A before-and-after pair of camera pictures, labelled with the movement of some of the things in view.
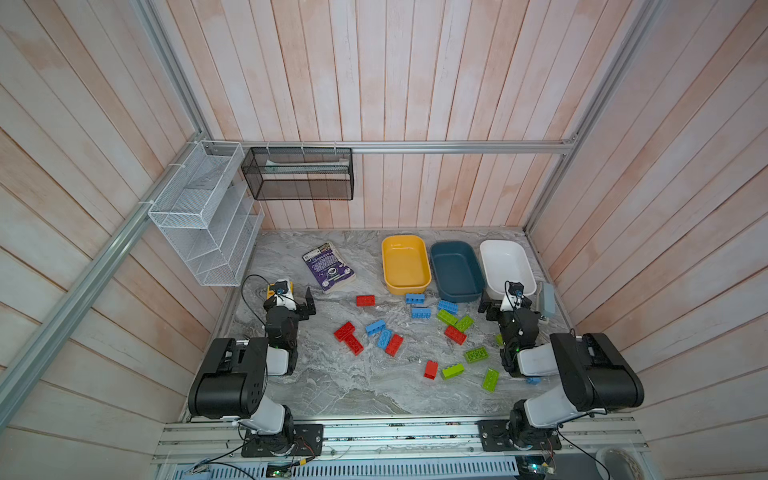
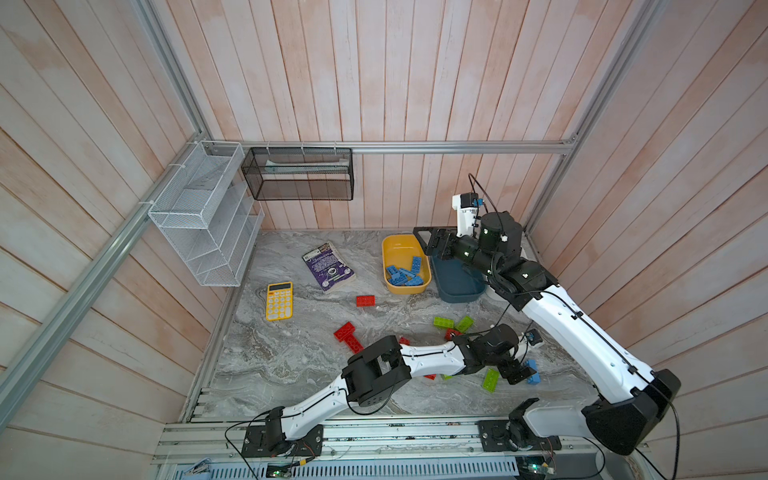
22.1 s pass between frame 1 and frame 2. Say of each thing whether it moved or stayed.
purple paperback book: stayed
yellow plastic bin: stayed
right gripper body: moved
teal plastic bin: stayed
